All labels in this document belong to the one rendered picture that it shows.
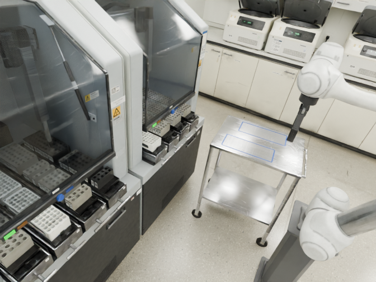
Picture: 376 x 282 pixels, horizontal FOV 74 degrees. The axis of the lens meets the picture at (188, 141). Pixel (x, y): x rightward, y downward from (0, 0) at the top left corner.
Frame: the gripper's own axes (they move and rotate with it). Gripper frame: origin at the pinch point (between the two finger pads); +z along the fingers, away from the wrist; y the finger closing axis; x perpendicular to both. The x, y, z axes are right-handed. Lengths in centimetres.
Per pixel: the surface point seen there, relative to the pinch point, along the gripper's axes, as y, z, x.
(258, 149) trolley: 29, 38, 14
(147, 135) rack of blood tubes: -7, 34, 79
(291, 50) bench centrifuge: 220, 19, 34
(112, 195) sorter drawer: -54, 39, 67
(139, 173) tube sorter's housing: -28, 47, 70
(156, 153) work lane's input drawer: -14, 38, 67
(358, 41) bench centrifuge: 228, -6, -28
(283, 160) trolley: 29.0, 38.0, -2.8
